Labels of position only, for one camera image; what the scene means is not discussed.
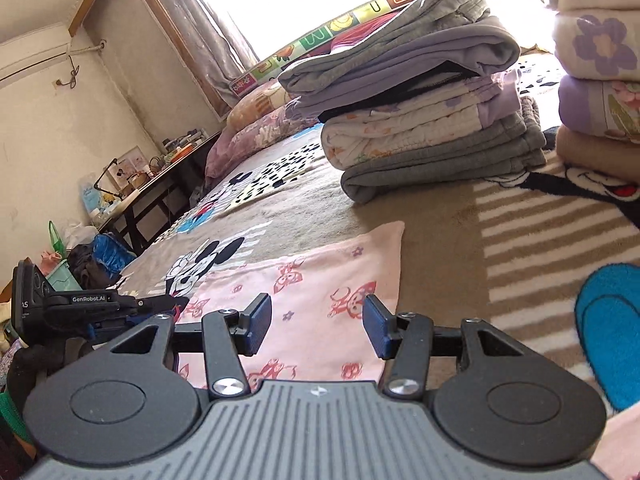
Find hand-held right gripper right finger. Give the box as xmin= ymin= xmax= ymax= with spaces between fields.
xmin=362 ymin=294 xmax=523 ymax=401

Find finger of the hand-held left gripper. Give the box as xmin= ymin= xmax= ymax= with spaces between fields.
xmin=120 ymin=296 xmax=190 ymax=317
xmin=90 ymin=316 xmax=151 ymax=346

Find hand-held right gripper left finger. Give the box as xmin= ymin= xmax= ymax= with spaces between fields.
xmin=106 ymin=293 xmax=273 ymax=400

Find pink fox print shirt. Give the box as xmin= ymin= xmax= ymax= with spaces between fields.
xmin=172 ymin=220 xmax=406 ymax=393

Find person's left forearm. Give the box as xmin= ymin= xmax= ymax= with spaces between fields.
xmin=0 ymin=341 xmax=71 ymax=443

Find dark clothes heap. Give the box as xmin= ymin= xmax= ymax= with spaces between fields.
xmin=67 ymin=242 xmax=121 ymax=291

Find green storage bin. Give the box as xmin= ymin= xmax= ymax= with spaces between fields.
xmin=42 ymin=257 xmax=71 ymax=291

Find blue plastic bag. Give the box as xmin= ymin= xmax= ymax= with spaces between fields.
xmin=92 ymin=232 xmax=136 ymax=273

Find green bag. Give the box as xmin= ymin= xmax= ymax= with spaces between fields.
xmin=47 ymin=220 xmax=68 ymax=261

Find white plastic bag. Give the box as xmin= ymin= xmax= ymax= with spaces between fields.
xmin=62 ymin=222 xmax=98 ymax=251

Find printed cartoon blanket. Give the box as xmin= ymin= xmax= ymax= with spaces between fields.
xmin=115 ymin=55 xmax=640 ymax=413

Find blue and white packet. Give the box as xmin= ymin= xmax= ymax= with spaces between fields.
xmin=78 ymin=174 xmax=103 ymax=226

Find dark desk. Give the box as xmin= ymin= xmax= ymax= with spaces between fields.
xmin=92 ymin=130 xmax=223 ymax=256

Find black desk lamp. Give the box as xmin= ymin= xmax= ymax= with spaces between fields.
xmin=97 ymin=158 xmax=126 ymax=196

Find dark grey folded sweatpants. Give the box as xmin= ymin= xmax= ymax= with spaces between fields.
xmin=341 ymin=96 xmax=548 ymax=204

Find white quilted printed garment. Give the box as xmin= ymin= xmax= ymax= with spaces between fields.
xmin=320 ymin=69 xmax=523 ymax=171

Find yellow cartoon pillow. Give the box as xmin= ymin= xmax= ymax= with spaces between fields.
xmin=227 ymin=82 xmax=296 ymax=123

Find white air conditioner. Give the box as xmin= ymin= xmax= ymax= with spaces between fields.
xmin=0 ymin=22 xmax=70 ymax=83

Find lavender grey folded garment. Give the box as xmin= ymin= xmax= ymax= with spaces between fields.
xmin=290 ymin=15 xmax=522 ymax=123

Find grey curtain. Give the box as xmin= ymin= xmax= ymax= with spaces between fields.
xmin=167 ymin=0 xmax=261 ymax=93

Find red folded blanket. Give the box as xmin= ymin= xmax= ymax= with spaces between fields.
xmin=330 ymin=10 xmax=416 ymax=53

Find light grey folded garment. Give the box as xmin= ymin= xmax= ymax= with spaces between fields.
xmin=277 ymin=0 xmax=492 ymax=97

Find purple quilted folded garment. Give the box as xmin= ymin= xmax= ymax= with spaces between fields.
xmin=556 ymin=74 xmax=640 ymax=143

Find cream purple flower garment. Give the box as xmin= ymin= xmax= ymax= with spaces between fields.
xmin=537 ymin=0 xmax=640 ymax=81

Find picture frame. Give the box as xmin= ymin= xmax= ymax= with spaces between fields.
xmin=107 ymin=146 xmax=148 ymax=186

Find wall cable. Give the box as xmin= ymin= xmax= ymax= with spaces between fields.
xmin=67 ymin=40 xmax=108 ymax=86

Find wooden window frame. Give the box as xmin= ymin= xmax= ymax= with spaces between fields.
xmin=122 ymin=0 xmax=233 ymax=121

